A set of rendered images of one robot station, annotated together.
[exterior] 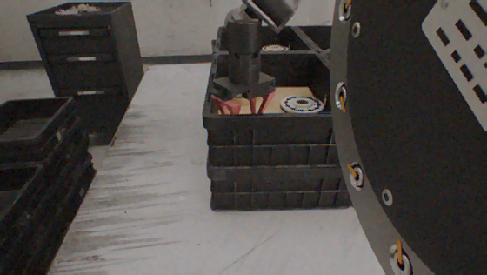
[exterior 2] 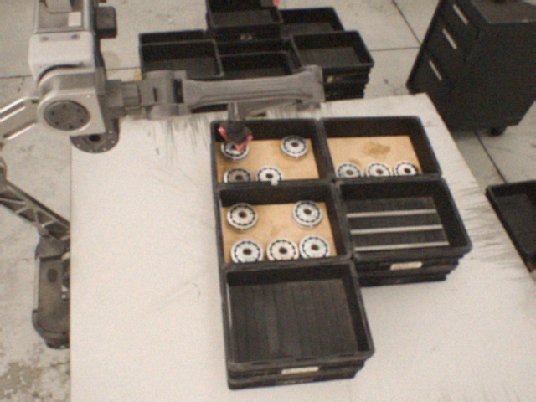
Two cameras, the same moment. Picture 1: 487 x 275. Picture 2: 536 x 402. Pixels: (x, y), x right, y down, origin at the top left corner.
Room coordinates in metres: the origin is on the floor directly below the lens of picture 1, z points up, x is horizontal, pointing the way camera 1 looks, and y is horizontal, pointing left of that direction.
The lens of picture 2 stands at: (0.41, -1.22, 2.22)
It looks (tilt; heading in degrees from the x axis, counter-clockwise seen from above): 54 degrees down; 79
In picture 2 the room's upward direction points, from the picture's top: 8 degrees clockwise
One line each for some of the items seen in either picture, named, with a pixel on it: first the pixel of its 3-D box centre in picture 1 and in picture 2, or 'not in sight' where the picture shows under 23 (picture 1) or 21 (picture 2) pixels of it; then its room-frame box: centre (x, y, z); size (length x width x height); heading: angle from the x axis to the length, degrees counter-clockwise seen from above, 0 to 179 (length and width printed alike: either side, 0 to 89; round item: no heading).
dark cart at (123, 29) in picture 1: (103, 74); (481, 64); (2.04, 1.01, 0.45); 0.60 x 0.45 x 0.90; 7
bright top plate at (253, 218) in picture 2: not in sight; (242, 215); (0.53, -0.30, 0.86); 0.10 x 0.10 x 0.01
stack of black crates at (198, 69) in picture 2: not in sight; (182, 94); (0.29, 0.83, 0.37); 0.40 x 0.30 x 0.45; 7
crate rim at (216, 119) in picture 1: (275, 81); (269, 152); (0.63, -0.07, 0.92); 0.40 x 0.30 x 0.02; 2
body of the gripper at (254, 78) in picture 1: (243, 70); (235, 124); (0.52, 0.00, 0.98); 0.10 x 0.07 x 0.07; 129
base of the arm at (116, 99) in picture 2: not in sight; (120, 98); (0.23, -0.38, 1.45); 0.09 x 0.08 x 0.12; 97
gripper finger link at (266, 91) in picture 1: (250, 103); (238, 141); (0.53, -0.02, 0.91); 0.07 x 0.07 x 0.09; 39
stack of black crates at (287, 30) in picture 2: not in sight; (305, 46); (1.04, 1.33, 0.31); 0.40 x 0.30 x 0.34; 7
